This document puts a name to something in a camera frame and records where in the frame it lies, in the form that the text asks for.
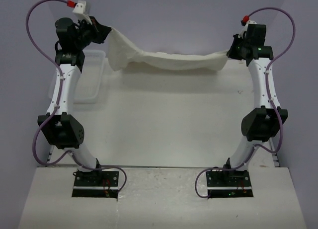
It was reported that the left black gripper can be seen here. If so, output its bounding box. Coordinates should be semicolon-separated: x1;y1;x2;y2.
74;14;111;49

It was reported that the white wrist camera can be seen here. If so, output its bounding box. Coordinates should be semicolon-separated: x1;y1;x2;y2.
240;15;257;36
73;0;91;23

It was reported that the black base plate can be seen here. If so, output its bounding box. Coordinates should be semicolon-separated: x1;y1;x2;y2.
206;169;253;199
72;170;119;199

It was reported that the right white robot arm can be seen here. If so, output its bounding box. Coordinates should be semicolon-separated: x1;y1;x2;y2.
222;21;288;186

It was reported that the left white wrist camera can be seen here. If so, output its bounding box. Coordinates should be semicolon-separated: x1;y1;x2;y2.
73;0;91;23

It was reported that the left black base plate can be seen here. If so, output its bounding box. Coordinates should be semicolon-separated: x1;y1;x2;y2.
72;170;119;199

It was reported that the white plastic basket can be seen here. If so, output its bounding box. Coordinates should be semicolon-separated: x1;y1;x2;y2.
47;49;107;106

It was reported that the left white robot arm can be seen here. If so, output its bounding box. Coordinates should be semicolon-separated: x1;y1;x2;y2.
37;16;111;186

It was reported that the cream white t shirt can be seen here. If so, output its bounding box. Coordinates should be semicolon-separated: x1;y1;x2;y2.
107;28;228;71

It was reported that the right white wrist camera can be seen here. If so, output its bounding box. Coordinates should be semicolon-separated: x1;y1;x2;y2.
240;15;257;36

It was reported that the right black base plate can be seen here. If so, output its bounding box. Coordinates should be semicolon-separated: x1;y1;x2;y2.
206;169;253;199

